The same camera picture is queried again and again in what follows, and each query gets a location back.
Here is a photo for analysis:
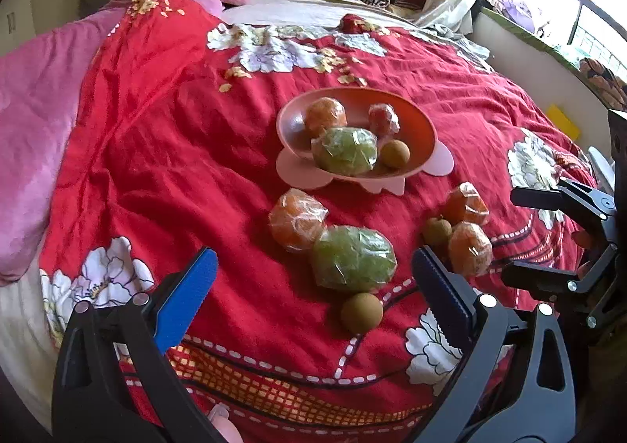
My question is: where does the plastic-wrapped green citrus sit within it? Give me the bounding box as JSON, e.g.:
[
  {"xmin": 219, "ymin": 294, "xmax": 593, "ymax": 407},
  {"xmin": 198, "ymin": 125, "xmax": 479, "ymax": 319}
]
[
  {"xmin": 310, "ymin": 225, "xmax": 397, "ymax": 294},
  {"xmin": 311, "ymin": 127, "xmax": 380, "ymax": 178}
]

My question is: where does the brown longan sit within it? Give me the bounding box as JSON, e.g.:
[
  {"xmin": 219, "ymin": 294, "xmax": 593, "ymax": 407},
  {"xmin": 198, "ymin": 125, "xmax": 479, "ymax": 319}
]
[
  {"xmin": 422, "ymin": 215, "xmax": 452, "ymax": 248},
  {"xmin": 340, "ymin": 292, "xmax": 384, "ymax": 333},
  {"xmin": 379, "ymin": 139, "xmax": 411, "ymax": 169}
]

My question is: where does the small plastic-wrapped red-orange tangerine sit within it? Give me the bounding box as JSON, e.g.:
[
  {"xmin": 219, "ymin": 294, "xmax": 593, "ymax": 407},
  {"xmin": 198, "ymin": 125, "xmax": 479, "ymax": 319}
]
[{"xmin": 368, "ymin": 103, "xmax": 401, "ymax": 135}]

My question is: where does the pink plastic bowl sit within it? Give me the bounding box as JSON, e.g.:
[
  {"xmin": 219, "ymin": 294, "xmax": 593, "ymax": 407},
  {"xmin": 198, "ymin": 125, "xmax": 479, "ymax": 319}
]
[{"xmin": 275, "ymin": 87, "xmax": 454, "ymax": 196}]

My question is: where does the green-edged window ledge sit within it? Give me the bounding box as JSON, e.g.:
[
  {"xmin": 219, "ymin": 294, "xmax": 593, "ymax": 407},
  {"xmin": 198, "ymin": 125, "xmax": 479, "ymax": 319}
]
[{"xmin": 473, "ymin": 7, "xmax": 627, "ymax": 111}]

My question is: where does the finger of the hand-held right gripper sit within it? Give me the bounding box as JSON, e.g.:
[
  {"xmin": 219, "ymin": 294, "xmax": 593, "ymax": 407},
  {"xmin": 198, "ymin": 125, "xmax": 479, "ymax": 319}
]
[
  {"xmin": 510, "ymin": 177, "xmax": 617, "ymax": 229},
  {"xmin": 500, "ymin": 244, "xmax": 620, "ymax": 330}
]

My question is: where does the white bed sheet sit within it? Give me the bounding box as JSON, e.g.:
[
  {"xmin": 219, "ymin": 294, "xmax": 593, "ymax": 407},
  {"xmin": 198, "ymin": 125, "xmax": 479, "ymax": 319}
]
[{"xmin": 220, "ymin": 0, "xmax": 422, "ymax": 29}]

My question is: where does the light purple garment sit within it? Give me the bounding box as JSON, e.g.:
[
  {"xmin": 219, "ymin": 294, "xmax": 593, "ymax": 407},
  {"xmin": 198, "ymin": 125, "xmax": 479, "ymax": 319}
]
[{"xmin": 485, "ymin": 0, "xmax": 537, "ymax": 32}]

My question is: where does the plastic-wrapped orange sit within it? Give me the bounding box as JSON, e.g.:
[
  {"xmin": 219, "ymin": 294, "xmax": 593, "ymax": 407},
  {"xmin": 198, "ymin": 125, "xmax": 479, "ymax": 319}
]
[
  {"xmin": 268, "ymin": 188, "xmax": 329, "ymax": 254},
  {"xmin": 443, "ymin": 182, "xmax": 491, "ymax": 227},
  {"xmin": 304, "ymin": 97, "xmax": 348, "ymax": 139},
  {"xmin": 448, "ymin": 221, "xmax": 494, "ymax": 276}
]

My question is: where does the yellow flat object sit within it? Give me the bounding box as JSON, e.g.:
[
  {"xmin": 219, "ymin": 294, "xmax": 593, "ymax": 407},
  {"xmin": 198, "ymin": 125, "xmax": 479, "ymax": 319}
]
[{"xmin": 546, "ymin": 104, "xmax": 581, "ymax": 140}]

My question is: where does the red floral blanket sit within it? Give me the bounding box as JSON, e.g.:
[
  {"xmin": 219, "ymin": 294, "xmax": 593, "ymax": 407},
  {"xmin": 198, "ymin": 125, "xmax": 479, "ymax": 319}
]
[{"xmin": 39, "ymin": 0, "xmax": 596, "ymax": 443}]

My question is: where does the cream fleece blanket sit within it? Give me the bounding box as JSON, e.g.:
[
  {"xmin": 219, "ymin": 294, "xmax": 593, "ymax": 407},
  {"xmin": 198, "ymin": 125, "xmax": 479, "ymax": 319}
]
[{"xmin": 0, "ymin": 252, "xmax": 69, "ymax": 424}]

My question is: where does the person's right hand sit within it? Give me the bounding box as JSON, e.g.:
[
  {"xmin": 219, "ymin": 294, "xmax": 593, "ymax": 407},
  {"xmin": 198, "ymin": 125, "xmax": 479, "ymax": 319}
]
[{"xmin": 569, "ymin": 229, "xmax": 597, "ymax": 281}]

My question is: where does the white plastic object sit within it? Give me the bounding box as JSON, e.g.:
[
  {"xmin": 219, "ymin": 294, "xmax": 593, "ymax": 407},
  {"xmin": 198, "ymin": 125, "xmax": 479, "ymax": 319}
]
[{"xmin": 588, "ymin": 146, "xmax": 615, "ymax": 189}]

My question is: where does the pink quilt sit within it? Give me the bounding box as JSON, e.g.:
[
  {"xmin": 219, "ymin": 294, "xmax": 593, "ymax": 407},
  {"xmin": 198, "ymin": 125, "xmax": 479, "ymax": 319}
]
[{"xmin": 0, "ymin": 7, "xmax": 128, "ymax": 287}]

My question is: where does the person's left hand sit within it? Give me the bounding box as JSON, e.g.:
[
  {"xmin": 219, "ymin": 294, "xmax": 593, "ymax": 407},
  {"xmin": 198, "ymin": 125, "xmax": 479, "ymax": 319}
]
[{"xmin": 208, "ymin": 404, "xmax": 242, "ymax": 443}]

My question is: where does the crumpled white grey cloth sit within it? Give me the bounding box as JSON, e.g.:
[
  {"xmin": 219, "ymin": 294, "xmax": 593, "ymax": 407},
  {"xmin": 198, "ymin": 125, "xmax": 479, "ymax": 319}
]
[{"xmin": 411, "ymin": 24, "xmax": 491, "ymax": 66}]

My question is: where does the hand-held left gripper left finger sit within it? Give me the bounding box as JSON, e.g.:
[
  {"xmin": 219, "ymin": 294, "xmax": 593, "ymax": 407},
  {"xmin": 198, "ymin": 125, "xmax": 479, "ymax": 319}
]
[{"xmin": 51, "ymin": 246, "xmax": 219, "ymax": 443}]

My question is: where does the white wardrobe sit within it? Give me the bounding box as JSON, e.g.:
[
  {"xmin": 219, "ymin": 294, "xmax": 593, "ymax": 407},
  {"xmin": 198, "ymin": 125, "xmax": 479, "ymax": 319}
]
[{"xmin": 0, "ymin": 0, "xmax": 79, "ymax": 56}]

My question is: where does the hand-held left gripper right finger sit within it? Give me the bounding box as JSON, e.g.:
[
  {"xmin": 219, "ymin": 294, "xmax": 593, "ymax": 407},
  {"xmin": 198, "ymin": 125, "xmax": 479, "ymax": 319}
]
[{"xmin": 411, "ymin": 244, "xmax": 576, "ymax": 443}]

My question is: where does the brown patterned cloth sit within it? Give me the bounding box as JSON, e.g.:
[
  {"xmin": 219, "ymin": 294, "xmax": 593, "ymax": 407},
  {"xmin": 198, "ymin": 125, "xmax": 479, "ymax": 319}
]
[{"xmin": 580, "ymin": 58, "xmax": 627, "ymax": 105}]

